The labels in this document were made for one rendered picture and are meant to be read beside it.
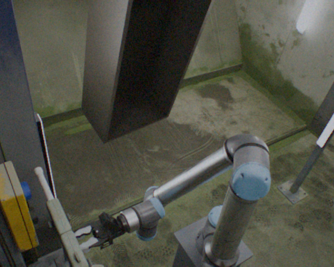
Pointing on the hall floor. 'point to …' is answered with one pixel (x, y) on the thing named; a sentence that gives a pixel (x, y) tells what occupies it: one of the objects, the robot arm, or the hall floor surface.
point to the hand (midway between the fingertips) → (73, 243)
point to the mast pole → (309, 164)
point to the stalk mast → (1, 234)
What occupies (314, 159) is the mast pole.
